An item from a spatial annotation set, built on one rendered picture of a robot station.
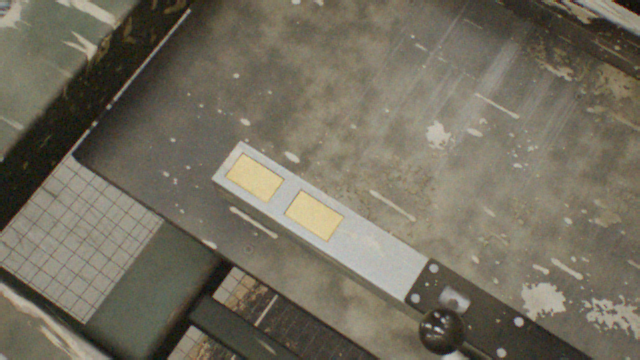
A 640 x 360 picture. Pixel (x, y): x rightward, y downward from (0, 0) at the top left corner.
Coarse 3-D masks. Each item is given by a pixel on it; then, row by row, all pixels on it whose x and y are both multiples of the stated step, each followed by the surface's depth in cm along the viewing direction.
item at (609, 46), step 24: (504, 0) 89; (528, 0) 87; (552, 0) 84; (576, 0) 82; (600, 0) 82; (624, 0) 84; (552, 24) 88; (576, 24) 85; (600, 24) 83; (624, 24) 81; (600, 48) 86; (624, 48) 84; (624, 72) 87
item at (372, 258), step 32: (256, 160) 79; (224, 192) 79; (288, 192) 78; (320, 192) 78; (288, 224) 77; (352, 224) 77; (320, 256) 78; (352, 256) 76; (384, 256) 76; (416, 256) 76; (384, 288) 75; (416, 320) 77; (480, 352) 73
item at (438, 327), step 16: (448, 288) 73; (448, 304) 70; (464, 304) 72; (432, 320) 62; (448, 320) 62; (432, 336) 62; (448, 336) 61; (464, 336) 62; (432, 352) 63; (448, 352) 62
